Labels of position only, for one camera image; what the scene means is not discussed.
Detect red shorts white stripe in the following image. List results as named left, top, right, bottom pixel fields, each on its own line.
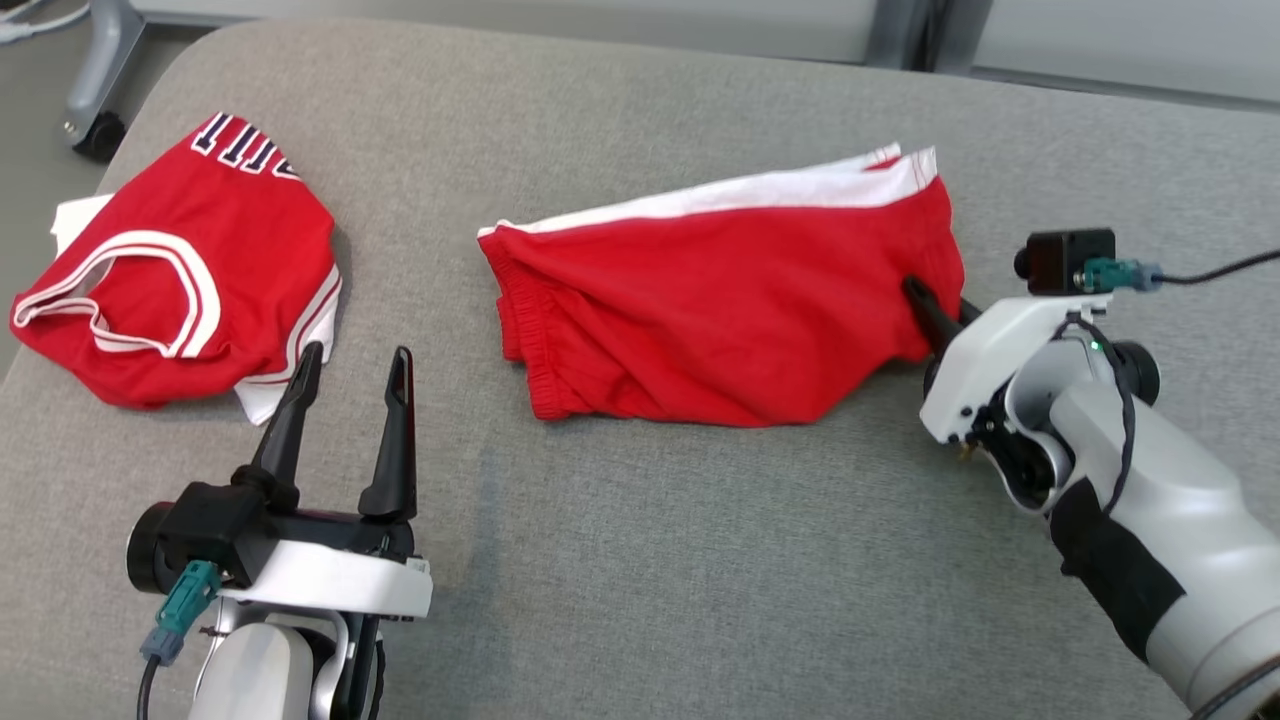
left=477, top=143, right=967, bottom=429

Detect red basketball jersey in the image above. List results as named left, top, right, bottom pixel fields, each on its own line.
left=10, top=112, right=343, bottom=426

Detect grey frame leg with caster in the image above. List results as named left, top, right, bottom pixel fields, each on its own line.
left=63, top=0, right=147, bottom=163

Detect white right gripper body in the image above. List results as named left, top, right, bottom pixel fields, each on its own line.
left=920, top=295, right=1111, bottom=446

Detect camera cable teal plug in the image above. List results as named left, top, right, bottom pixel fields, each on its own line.
left=1085, top=248, right=1280, bottom=294
left=135, top=560, right=222, bottom=720

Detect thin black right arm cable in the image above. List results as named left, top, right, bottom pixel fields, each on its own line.
left=1055, top=313, right=1138, bottom=517

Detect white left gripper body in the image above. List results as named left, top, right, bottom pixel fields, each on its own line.
left=220, top=512, right=433, bottom=617

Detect grey metal post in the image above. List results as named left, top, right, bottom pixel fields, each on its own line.
left=865, top=0, right=991, bottom=73

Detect right camera cable teal plug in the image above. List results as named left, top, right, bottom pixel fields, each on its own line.
left=1085, top=248, right=1280, bottom=294

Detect white floor cables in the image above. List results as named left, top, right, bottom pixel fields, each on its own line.
left=0, top=0, right=93, bottom=47

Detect left camera cable teal plug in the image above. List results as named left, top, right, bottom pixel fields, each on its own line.
left=135, top=560, right=222, bottom=720

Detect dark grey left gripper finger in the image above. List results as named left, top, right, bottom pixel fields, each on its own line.
left=250, top=342, right=324, bottom=513
left=358, top=346, right=417, bottom=521

